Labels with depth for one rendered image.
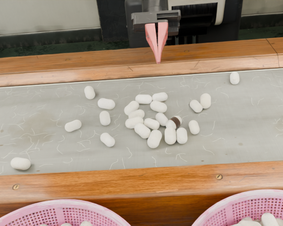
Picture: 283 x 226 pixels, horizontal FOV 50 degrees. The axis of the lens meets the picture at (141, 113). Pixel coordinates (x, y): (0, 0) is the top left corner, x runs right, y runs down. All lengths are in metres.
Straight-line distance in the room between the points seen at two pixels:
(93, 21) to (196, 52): 2.02
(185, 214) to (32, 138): 0.32
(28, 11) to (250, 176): 2.54
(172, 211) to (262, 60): 0.44
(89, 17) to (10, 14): 0.66
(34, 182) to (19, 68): 0.39
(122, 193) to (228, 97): 0.32
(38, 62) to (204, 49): 0.42
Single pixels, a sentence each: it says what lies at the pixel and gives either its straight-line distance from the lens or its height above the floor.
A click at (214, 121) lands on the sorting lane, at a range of 0.59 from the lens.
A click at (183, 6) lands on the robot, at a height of 0.74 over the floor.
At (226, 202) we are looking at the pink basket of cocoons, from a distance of 0.43.
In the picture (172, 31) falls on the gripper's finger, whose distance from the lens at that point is 0.68.
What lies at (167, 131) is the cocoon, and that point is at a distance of 0.54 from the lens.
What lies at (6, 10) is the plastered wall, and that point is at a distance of 2.89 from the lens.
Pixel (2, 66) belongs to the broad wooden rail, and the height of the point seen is 0.76.
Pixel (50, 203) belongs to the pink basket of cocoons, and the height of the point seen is 0.77.
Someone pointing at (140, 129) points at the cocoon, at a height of 0.76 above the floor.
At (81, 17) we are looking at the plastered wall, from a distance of 2.73.
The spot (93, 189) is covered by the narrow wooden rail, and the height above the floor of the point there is 0.76.
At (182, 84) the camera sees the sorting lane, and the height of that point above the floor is 0.74.
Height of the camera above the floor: 1.12
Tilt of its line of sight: 38 degrees down
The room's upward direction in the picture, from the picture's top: 6 degrees counter-clockwise
